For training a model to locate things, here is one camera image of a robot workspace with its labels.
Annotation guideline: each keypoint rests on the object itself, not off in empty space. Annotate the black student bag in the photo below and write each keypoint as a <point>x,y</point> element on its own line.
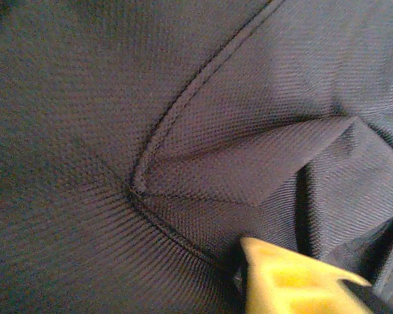
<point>118,131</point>

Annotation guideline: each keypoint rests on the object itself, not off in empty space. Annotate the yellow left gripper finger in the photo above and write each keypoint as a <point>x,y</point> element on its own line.
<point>288,284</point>

